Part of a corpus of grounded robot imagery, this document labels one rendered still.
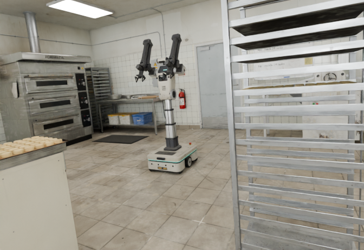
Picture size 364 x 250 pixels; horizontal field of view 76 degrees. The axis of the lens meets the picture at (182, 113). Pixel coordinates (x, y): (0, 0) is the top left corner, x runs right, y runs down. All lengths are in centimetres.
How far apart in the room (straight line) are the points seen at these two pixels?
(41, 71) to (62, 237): 415
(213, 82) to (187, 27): 147
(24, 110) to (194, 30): 400
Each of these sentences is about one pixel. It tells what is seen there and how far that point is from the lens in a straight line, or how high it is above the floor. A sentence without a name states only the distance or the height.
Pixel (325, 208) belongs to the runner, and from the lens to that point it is 189.
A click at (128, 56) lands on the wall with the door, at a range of 689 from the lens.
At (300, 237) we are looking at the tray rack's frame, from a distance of 189.
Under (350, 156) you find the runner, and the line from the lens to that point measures 176.
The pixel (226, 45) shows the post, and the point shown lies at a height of 139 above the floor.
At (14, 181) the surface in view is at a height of 75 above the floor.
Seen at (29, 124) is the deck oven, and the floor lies 65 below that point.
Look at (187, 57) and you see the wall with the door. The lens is 588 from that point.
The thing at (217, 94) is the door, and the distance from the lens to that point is 563.
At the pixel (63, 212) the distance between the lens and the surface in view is 183.
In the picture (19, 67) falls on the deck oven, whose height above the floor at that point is 175.
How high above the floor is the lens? 123
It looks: 8 degrees down
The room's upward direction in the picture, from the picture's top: 5 degrees counter-clockwise
